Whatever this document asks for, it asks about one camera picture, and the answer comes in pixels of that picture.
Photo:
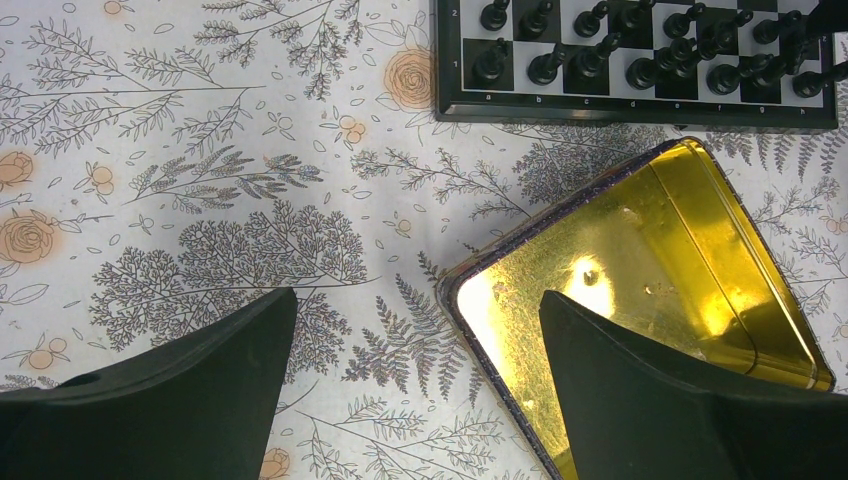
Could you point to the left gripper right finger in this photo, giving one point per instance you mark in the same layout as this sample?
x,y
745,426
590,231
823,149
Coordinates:
x,y
634,408

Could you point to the floral patterned table mat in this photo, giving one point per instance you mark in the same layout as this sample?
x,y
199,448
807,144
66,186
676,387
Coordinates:
x,y
164,162

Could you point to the black white chess board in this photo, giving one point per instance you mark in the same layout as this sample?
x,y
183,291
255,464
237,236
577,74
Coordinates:
x,y
759,64

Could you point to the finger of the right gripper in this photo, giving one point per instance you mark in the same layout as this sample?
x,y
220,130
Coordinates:
x,y
828,17

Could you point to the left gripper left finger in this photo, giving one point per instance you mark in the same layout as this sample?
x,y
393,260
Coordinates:
x,y
198,407

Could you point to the yellow metal tray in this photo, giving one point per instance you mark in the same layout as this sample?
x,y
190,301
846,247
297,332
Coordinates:
x,y
660,244

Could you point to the black chess piece on board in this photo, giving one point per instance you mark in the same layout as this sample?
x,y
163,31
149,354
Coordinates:
x,y
543,69
494,15
588,62
644,73
490,65

